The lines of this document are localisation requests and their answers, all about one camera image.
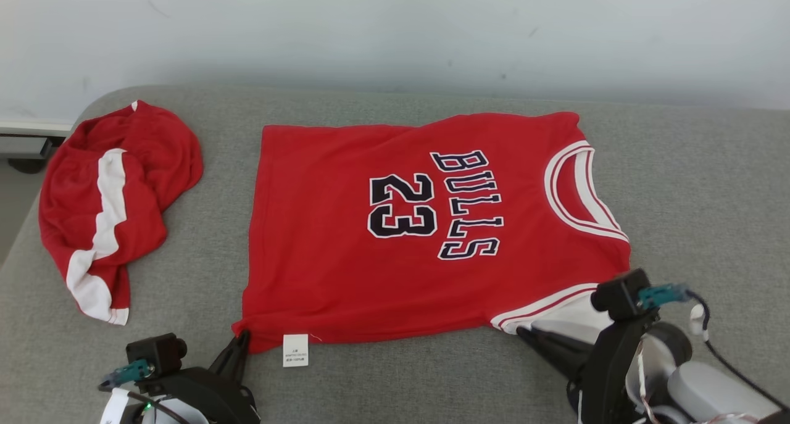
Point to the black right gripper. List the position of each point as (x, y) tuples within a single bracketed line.
[(608, 374)]

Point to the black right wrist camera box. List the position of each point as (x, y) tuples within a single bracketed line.
[(620, 295)]

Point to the red shorts with white stripe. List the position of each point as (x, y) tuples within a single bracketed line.
[(154, 165)]

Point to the black caster wheel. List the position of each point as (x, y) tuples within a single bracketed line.
[(28, 165)]

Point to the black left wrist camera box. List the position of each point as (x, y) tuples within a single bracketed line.
[(154, 353)]

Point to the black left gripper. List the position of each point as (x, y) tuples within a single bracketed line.
[(210, 399)]

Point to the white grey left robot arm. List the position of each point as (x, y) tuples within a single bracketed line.
[(185, 416)]

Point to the red Bulls 23 jersey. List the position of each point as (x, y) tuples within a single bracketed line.
[(339, 257)]

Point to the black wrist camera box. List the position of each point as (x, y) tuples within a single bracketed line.
[(620, 295), (154, 353)]

